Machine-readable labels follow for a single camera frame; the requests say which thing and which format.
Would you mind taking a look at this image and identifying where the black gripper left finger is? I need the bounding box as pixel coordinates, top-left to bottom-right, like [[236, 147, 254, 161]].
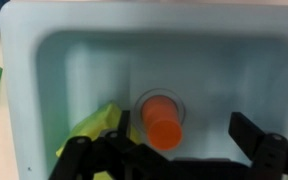
[[48, 110, 185, 180]]

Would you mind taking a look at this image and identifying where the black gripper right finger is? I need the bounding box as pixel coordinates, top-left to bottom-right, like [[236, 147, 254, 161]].
[[228, 111, 288, 180]]

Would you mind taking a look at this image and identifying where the orange plastic cup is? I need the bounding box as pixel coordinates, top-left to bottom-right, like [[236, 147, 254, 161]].
[[141, 95, 184, 152]]

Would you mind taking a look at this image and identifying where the light blue toy sink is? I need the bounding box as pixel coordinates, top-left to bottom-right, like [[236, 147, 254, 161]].
[[0, 0, 288, 180]]

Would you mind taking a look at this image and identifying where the lime green cube block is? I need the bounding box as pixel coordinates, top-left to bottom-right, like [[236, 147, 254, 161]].
[[55, 101, 142, 180]]

